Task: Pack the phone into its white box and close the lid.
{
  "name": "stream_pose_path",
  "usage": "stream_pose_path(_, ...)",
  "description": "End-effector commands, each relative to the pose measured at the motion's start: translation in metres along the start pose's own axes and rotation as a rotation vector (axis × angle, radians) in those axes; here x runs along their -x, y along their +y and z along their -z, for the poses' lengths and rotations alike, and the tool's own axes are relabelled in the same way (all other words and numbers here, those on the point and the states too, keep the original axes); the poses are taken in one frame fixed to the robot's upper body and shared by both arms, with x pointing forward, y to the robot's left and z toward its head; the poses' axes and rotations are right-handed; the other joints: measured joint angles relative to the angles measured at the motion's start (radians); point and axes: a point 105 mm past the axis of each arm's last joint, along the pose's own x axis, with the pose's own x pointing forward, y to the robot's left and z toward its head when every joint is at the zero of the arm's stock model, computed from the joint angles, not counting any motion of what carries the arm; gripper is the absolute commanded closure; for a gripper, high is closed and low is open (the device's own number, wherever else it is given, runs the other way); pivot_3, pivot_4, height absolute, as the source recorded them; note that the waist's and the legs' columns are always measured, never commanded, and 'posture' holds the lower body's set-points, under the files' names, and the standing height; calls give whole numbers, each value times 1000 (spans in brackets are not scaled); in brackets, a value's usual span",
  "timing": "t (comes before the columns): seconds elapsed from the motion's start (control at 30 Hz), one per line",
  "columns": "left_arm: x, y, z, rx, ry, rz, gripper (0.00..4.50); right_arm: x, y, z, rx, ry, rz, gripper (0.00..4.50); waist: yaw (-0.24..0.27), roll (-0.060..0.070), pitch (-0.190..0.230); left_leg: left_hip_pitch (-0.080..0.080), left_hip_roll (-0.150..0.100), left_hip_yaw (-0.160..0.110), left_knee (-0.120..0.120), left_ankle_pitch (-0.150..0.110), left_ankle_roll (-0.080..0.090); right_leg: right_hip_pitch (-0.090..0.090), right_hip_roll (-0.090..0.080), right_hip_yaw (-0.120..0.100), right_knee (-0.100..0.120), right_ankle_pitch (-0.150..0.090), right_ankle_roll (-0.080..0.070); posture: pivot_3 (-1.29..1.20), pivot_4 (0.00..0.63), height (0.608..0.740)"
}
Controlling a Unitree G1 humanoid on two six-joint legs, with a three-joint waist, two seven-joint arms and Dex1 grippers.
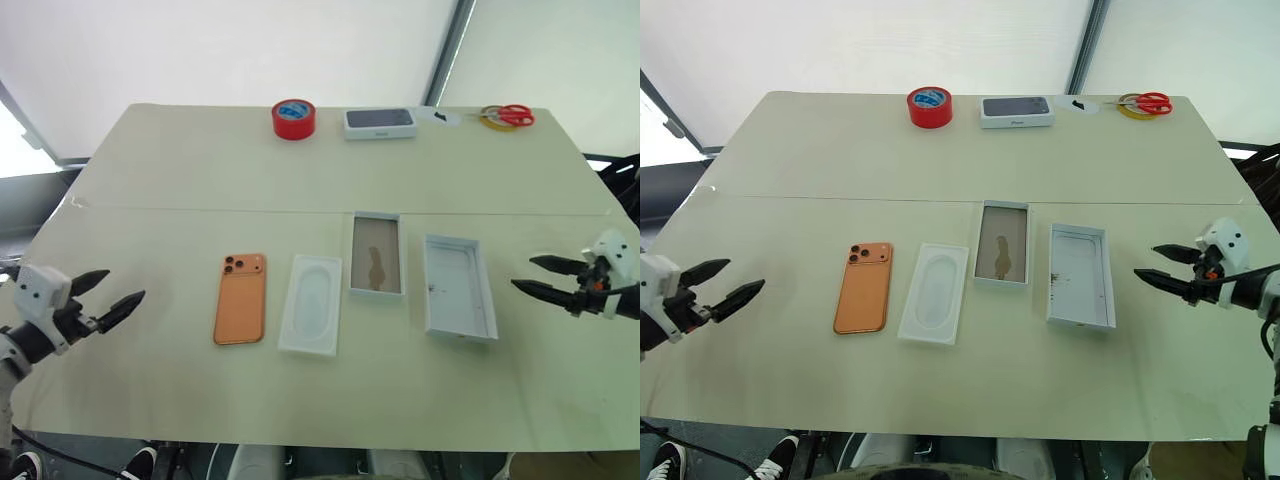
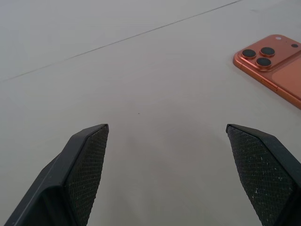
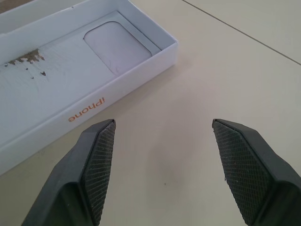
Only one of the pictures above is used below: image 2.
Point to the orange smartphone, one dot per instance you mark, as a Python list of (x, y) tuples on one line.
[(282, 75)]

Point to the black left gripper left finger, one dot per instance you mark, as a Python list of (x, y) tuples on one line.
[(77, 169)]

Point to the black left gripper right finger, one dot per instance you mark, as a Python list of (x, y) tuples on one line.
[(261, 169)]

